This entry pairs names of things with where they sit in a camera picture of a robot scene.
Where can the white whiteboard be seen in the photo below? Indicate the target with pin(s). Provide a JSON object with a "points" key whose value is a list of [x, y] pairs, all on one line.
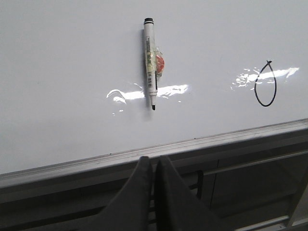
{"points": [[73, 80]]}

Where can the grey cabinet with doors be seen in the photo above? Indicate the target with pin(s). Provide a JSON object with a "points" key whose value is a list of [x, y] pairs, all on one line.
{"points": [[239, 183]]}

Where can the white table frame rail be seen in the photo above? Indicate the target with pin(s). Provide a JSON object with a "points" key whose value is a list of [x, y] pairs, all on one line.
{"points": [[289, 214]]}

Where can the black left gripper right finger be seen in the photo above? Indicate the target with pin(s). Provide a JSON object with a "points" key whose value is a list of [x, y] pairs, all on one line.
{"points": [[176, 207]]}

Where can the white black-tipped whiteboard marker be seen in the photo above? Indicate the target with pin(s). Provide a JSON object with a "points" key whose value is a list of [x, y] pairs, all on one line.
{"points": [[150, 60]]}

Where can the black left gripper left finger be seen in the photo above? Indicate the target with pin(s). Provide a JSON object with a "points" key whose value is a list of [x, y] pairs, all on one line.
{"points": [[129, 209]]}

